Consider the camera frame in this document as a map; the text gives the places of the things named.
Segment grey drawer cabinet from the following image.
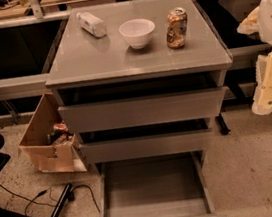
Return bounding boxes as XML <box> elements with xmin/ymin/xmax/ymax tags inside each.
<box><xmin>46</xmin><ymin>0</ymin><xmax>232</xmax><ymax>165</ymax></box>

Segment white ceramic bowl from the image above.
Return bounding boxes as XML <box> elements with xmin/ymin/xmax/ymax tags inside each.
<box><xmin>119</xmin><ymin>18</ymin><xmax>155</xmax><ymax>49</ymax></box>

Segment clear plastic bottle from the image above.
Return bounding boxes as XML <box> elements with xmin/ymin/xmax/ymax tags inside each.
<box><xmin>76</xmin><ymin>11</ymin><xmax>107</xmax><ymax>38</ymax></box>

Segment grey open bottom drawer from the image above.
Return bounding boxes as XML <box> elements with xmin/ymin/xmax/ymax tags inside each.
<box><xmin>100</xmin><ymin>151</ymin><xmax>227</xmax><ymax>217</ymax></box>

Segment black floor cable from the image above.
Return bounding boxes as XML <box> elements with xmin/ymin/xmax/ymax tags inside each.
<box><xmin>0</xmin><ymin>166</ymin><xmax>101</xmax><ymax>217</ymax></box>

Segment grey middle drawer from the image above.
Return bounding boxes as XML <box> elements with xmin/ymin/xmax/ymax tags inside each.
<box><xmin>80</xmin><ymin>129</ymin><xmax>214</xmax><ymax>164</ymax></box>

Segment orange soda can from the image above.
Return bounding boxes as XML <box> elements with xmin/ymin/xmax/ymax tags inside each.
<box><xmin>166</xmin><ymin>7</ymin><xmax>188</xmax><ymax>49</ymax></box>

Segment grey chair right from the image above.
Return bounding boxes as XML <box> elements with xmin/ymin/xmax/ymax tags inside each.
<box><xmin>217</xmin><ymin>0</ymin><xmax>272</xmax><ymax>51</ymax></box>

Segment cardboard box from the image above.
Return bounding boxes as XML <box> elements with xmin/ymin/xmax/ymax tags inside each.
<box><xmin>19</xmin><ymin>93</ymin><xmax>87</xmax><ymax>173</ymax></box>

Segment grey top drawer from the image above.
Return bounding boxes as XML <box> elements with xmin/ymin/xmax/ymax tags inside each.
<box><xmin>59</xmin><ymin>88</ymin><xmax>225</xmax><ymax>134</ymax></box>

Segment snack items in box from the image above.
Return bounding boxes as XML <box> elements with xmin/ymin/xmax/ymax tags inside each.
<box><xmin>47</xmin><ymin>122</ymin><xmax>73</xmax><ymax>146</ymax></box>

